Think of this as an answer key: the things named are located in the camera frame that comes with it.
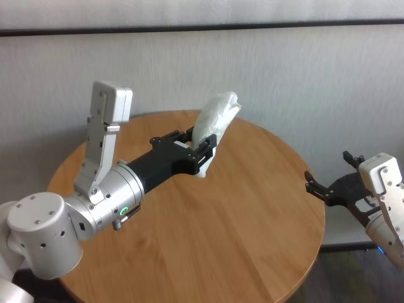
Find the black baseboard strip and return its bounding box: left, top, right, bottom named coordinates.
left=320, top=241, right=378, bottom=253

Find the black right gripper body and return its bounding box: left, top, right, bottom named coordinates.
left=326, top=172, right=383, bottom=229

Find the white sandbag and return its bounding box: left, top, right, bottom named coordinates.
left=191, top=91, right=243, bottom=180

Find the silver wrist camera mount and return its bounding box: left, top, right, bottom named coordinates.
left=73, top=80, right=133, bottom=206
left=359, top=153, right=404, bottom=250

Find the black wall rail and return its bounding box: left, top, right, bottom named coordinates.
left=0, top=19, right=404, bottom=37

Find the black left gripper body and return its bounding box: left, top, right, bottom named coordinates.
left=126, top=141, right=203, bottom=194

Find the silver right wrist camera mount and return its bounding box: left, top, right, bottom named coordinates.
left=359, top=153, right=404, bottom=250

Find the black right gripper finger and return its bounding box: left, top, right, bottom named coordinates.
left=342, top=151, right=364, bottom=169
left=304, top=170, right=331, bottom=206

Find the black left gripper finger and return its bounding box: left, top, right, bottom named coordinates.
left=149, top=126, right=196, bottom=150
left=187, top=133, right=219, bottom=174

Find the left arm cable with connector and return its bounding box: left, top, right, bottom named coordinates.
left=112, top=204, right=142, bottom=231

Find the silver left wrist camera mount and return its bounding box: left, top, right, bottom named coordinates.
left=73, top=80, right=133, bottom=206

